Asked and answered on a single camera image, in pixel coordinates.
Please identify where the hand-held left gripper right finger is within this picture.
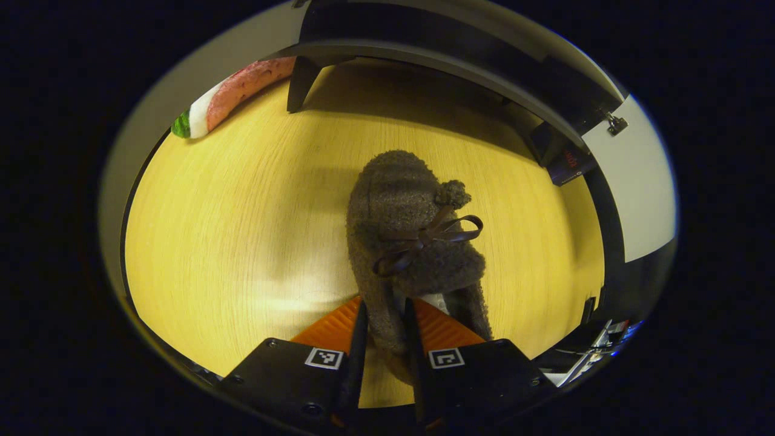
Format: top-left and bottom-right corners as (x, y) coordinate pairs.
(403, 297), (558, 434)

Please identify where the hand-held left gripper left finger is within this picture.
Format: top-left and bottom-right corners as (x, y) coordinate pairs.
(215, 295), (370, 434)

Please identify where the white door with headphones sticker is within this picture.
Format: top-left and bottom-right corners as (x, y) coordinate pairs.
(578, 91), (678, 264)

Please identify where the brown fuzzy shoe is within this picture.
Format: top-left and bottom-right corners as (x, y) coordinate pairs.
(346, 150), (494, 388)

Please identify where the white door with camera sticker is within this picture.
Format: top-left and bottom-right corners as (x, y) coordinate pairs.
(99, 0), (309, 388)

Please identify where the black backdrop cloth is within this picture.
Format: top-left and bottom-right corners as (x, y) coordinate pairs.
(621, 237), (679, 328)

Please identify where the dark box with red print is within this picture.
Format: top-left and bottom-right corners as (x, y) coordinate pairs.
(547, 145), (598, 187)

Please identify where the pink white green plush toy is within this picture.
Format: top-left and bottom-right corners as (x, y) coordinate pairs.
(171, 56), (297, 140)

